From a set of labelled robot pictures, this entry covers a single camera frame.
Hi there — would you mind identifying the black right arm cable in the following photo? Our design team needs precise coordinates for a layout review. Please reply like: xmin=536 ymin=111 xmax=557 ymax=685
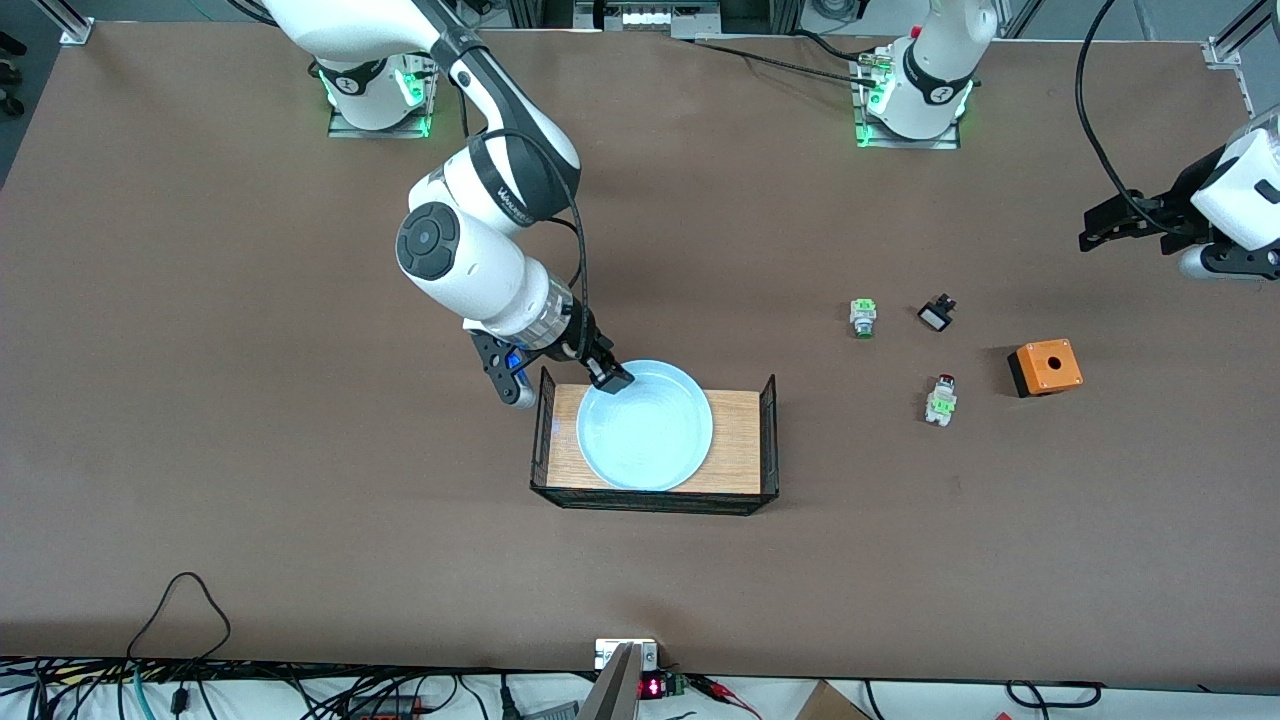
xmin=455 ymin=60 xmax=591 ymax=361

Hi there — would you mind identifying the black cable on table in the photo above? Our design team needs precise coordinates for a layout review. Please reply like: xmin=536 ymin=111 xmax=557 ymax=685
xmin=690 ymin=38 xmax=881 ymax=86

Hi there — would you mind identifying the brown cardboard piece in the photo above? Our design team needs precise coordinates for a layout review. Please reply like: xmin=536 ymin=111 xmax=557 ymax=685
xmin=795 ymin=680 xmax=871 ymax=720

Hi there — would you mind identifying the white power strip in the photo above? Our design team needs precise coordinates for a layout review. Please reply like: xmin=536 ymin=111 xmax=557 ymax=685
xmin=595 ymin=0 xmax=721 ymax=31

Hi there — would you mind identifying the orange button box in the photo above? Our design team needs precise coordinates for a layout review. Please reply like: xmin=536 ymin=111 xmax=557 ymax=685
xmin=1007 ymin=339 xmax=1084 ymax=399

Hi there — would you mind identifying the looped thin black cable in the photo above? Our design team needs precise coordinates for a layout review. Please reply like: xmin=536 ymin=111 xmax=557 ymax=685
xmin=125 ymin=572 xmax=233 ymax=713

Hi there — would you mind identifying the black wire tray wooden base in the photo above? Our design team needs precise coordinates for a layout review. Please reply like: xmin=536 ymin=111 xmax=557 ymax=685
xmin=530 ymin=366 xmax=780 ymax=517

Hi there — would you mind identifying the light blue plate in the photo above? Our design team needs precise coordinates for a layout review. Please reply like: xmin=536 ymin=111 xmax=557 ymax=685
xmin=576 ymin=360 xmax=714 ymax=492

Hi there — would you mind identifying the black floor cable loop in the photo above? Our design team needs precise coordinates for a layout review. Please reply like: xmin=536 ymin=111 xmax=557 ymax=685
xmin=1005 ymin=680 xmax=1103 ymax=707

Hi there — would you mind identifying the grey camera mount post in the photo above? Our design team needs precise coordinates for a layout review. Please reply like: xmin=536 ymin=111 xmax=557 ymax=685
xmin=580 ymin=638 xmax=661 ymax=720

